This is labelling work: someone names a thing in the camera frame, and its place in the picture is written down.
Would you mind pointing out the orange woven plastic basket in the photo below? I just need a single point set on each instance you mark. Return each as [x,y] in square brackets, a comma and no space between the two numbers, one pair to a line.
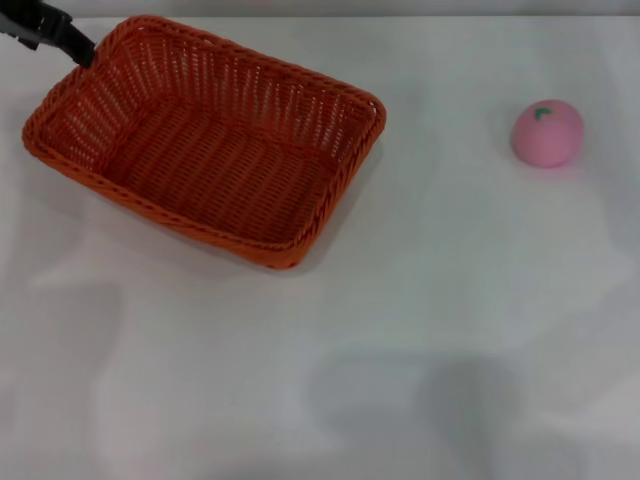
[215,165]

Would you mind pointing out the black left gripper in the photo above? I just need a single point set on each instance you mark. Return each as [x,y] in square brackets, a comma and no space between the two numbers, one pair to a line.
[30,22]

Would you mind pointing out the pink toy fruit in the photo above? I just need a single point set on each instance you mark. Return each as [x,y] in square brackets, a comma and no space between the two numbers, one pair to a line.
[547,137]

